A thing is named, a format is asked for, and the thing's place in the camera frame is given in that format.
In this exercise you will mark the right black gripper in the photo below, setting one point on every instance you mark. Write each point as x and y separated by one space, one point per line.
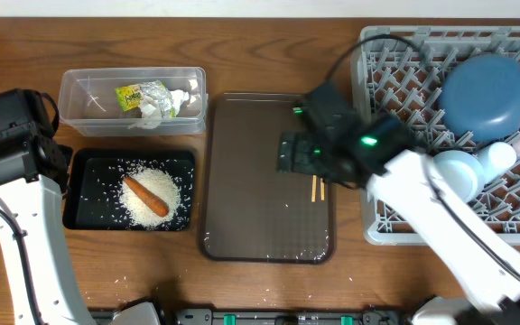
301 164

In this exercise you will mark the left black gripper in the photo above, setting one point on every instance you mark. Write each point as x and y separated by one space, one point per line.
64 152

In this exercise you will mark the wooden chopstick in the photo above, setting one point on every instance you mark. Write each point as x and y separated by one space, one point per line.
314 188
322 189

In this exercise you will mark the yellow snack packet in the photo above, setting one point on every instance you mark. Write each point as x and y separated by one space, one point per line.
129 97

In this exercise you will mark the light blue small bowl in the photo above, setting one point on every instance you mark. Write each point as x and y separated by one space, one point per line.
462 171

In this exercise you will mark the white tissue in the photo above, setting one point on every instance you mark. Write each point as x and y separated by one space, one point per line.
179 97

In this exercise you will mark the pile of white rice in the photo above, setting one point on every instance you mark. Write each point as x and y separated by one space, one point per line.
159 183

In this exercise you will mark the orange carrot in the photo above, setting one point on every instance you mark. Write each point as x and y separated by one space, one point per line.
154 203

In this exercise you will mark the blue plate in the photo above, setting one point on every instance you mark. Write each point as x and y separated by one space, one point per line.
482 96

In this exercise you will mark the light blue cup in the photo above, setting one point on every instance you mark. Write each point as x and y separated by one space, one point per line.
496 159

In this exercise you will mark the foil wrapper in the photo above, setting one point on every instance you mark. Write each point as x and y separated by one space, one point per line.
158 101

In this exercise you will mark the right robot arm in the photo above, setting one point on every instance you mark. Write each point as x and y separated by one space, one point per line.
384 158

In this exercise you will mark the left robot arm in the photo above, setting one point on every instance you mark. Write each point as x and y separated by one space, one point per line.
40 274

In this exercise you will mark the grey dishwasher rack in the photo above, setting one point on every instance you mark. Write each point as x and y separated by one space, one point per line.
401 72

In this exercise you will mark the black rectangular tray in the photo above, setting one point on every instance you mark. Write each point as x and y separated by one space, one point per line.
93 202

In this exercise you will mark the brown serving tray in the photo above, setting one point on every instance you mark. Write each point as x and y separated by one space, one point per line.
251 212

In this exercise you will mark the clear plastic bin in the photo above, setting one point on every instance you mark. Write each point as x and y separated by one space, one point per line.
88 101

